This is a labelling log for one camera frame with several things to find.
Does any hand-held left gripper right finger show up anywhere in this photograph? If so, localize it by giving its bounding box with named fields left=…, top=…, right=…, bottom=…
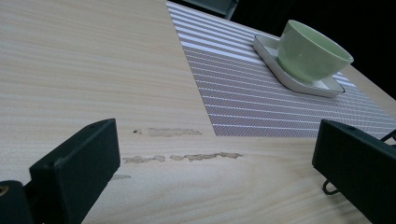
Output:
left=312, top=119, right=396, bottom=224

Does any striped woven placemat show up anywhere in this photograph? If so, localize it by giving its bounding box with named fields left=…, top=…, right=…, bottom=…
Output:
left=165, top=0, right=396, bottom=139

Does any white square plate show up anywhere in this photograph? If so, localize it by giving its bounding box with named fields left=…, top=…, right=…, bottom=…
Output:
left=252, top=34, right=346, bottom=98

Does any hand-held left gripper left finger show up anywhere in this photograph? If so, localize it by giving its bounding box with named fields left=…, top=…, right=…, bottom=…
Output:
left=29, top=118, right=121, bottom=224

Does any light green bowl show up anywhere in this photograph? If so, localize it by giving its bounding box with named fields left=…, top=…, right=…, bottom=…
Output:
left=276, top=19, right=355, bottom=83

